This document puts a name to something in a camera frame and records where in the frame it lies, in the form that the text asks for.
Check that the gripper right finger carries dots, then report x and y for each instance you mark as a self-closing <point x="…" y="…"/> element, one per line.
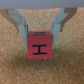
<point x="60" y="23"/>

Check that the pink block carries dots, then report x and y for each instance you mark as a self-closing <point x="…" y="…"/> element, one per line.
<point x="39" y="44"/>

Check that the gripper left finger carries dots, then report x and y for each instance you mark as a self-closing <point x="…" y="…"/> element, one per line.
<point x="19" y="22"/>

